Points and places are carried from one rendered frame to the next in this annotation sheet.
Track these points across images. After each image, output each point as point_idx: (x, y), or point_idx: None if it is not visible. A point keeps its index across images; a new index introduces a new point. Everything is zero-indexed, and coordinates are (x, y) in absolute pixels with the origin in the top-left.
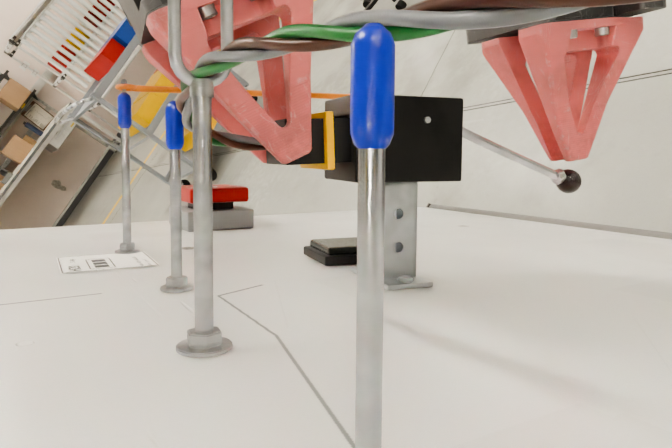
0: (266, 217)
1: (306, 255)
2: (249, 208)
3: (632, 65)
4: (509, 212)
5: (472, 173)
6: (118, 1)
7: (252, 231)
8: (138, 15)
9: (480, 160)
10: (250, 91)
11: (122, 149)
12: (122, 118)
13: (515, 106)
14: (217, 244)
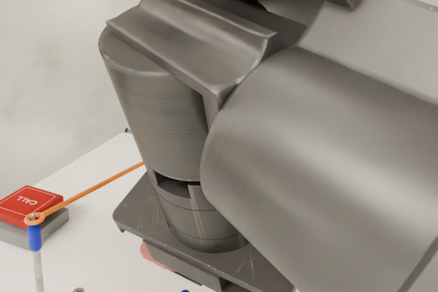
0: (47, 188)
1: (171, 270)
2: (63, 207)
3: None
4: (98, 60)
5: (66, 30)
6: (116, 222)
7: (77, 229)
8: (211, 286)
9: (71, 21)
10: (120, 175)
11: (37, 266)
12: (37, 246)
13: None
14: (88, 272)
